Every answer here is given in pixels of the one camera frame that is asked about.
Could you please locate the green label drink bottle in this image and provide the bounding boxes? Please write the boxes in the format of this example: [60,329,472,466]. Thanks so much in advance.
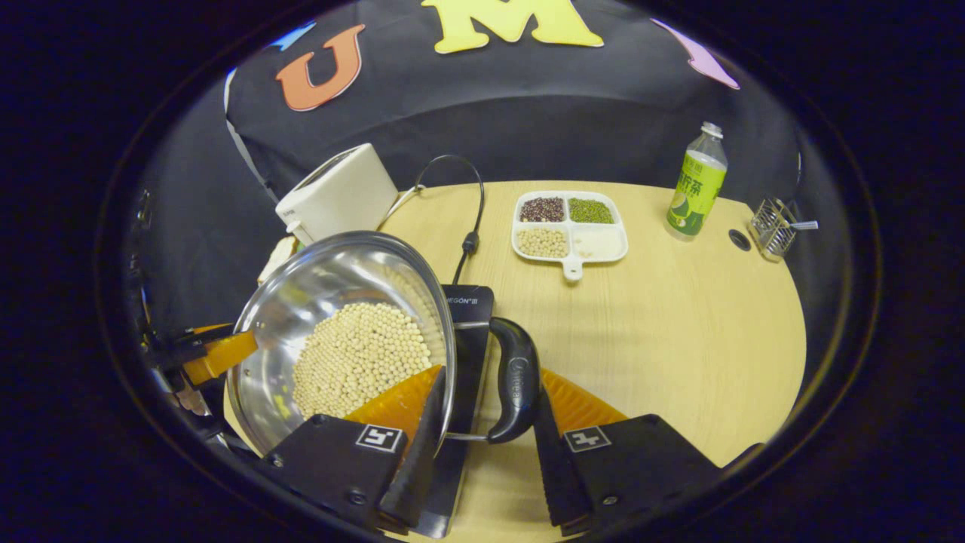
[665,122,729,241]

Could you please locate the black backdrop cloth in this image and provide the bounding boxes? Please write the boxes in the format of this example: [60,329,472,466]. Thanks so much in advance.
[124,0,853,355]

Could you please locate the white toaster cable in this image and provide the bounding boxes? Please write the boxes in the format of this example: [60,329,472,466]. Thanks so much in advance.
[380,185,424,224]

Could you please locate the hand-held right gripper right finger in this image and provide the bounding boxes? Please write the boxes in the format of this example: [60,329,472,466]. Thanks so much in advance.
[532,368,722,538]

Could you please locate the stainless steel pot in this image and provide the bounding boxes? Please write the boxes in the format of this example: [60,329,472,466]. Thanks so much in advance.
[226,231,543,458]

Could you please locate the metal wire utensil holder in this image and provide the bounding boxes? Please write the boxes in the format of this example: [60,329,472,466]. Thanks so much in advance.
[750,198,798,262]

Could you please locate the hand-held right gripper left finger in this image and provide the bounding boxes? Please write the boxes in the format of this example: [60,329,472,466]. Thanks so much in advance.
[259,365,449,530]

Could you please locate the white divided bean plate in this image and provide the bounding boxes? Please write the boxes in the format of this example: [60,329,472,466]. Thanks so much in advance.
[511,190,630,282]

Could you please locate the pile of soybeans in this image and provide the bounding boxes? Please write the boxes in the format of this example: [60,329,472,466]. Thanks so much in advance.
[292,302,434,420]

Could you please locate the black power cable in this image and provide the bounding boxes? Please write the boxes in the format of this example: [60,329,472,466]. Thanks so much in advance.
[414,155,486,286]

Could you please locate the black induction cooktop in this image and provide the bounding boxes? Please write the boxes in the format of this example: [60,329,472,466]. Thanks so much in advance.
[411,284,497,540]

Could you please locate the white toaster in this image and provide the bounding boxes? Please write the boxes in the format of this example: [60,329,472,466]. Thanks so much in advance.
[275,143,399,246]

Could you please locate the small tray with bread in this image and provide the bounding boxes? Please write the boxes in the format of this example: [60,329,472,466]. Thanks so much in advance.
[258,236,299,284]

